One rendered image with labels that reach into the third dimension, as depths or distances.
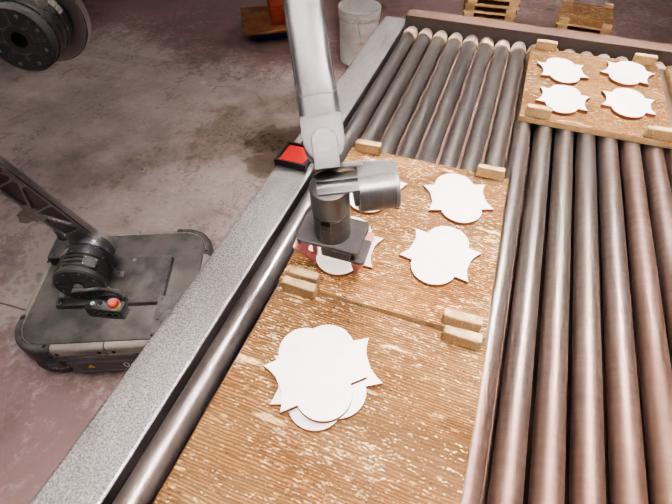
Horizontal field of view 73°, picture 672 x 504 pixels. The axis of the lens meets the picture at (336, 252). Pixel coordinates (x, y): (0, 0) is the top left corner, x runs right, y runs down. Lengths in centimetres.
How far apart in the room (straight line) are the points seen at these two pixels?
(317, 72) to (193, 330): 44
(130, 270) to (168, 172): 95
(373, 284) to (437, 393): 21
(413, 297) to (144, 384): 44
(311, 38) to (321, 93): 7
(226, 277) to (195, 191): 168
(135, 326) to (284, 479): 114
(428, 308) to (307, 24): 46
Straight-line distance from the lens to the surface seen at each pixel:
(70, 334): 177
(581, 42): 170
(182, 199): 246
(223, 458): 66
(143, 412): 74
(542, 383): 77
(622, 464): 76
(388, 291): 77
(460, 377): 70
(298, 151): 106
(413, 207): 91
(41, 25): 121
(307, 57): 66
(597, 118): 132
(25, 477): 188
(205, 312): 79
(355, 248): 69
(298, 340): 68
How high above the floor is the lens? 155
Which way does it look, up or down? 48 degrees down
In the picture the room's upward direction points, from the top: straight up
